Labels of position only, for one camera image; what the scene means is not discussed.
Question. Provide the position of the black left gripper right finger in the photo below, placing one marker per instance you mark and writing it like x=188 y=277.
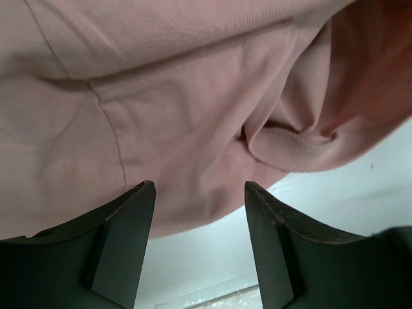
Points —
x=303 y=263

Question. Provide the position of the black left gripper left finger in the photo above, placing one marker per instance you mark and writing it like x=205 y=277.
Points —
x=93 y=261

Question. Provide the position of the pink t shirt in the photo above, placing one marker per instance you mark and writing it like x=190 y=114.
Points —
x=197 y=96

